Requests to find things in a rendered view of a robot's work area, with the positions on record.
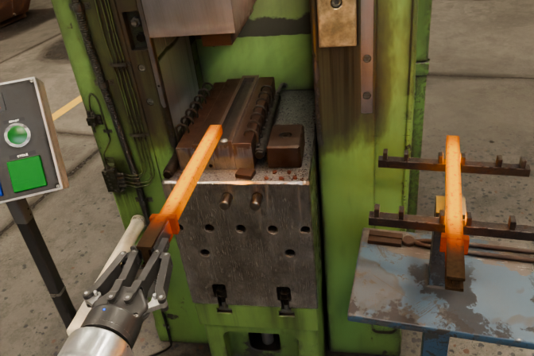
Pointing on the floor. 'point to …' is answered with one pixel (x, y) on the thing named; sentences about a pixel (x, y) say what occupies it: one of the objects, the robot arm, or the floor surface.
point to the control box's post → (42, 257)
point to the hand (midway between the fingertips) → (156, 240)
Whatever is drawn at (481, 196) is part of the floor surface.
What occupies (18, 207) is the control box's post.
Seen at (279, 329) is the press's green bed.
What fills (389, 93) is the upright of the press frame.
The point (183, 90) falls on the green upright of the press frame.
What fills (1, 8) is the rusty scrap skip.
